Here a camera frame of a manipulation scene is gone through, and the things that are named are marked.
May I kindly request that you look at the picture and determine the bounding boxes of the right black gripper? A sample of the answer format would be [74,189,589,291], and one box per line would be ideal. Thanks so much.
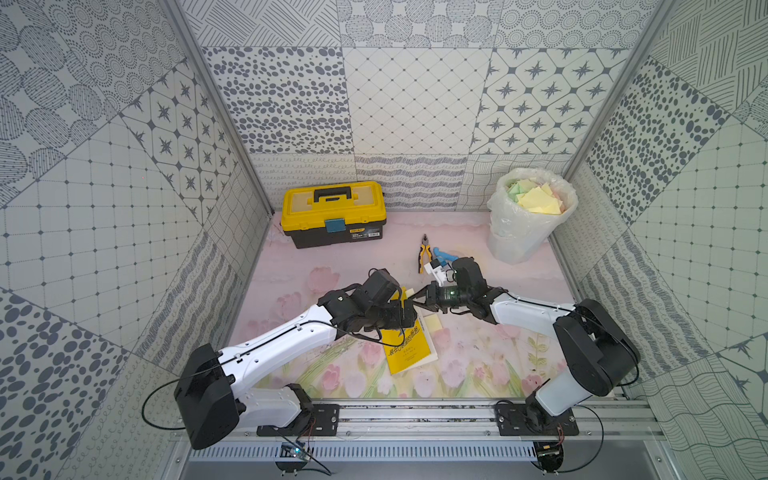
[410,281,470,314]

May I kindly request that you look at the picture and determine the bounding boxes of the yellow children's book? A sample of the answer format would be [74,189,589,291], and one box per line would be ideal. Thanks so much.
[382,312,438,375]

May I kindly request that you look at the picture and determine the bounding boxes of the yellow sticky note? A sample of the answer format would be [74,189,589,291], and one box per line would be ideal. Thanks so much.
[423,314,443,334]

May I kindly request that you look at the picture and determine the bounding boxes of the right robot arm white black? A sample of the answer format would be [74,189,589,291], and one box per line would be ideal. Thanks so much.
[413,257,641,425]

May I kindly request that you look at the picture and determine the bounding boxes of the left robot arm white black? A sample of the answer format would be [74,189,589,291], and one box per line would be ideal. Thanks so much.
[173,269,417,450]

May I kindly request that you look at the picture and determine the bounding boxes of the discarded sticky notes pile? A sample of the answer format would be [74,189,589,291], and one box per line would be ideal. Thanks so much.
[507,179,566,215]

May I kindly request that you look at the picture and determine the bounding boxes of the yellow black toolbox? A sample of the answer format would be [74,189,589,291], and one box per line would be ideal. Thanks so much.
[280,181,387,249]

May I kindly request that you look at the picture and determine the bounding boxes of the white trash bin with bag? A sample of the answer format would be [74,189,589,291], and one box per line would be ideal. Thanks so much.
[487,168,578,264]

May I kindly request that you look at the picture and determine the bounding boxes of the left controller board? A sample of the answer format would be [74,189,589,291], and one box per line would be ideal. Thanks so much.
[275,442,309,474]

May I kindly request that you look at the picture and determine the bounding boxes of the controller board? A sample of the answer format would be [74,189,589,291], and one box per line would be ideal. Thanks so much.
[275,442,309,474]
[532,442,564,473]

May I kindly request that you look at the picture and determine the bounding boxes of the right controller board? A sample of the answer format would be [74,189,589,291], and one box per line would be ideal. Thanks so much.
[532,442,564,473]

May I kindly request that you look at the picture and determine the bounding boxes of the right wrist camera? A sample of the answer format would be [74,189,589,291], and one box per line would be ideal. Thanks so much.
[423,260,454,287]

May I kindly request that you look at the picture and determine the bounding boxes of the yellow handled pliers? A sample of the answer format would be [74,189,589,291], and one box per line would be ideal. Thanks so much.
[417,234,433,274]

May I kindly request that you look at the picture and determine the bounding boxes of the aluminium mounting rail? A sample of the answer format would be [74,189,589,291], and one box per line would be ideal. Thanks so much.
[173,398,664,442]

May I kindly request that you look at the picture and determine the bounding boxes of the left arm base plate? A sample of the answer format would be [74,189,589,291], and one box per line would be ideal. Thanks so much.
[257,404,341,438]

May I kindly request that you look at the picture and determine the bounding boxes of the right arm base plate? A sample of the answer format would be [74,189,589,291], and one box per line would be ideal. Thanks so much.
[493,400,579,437]

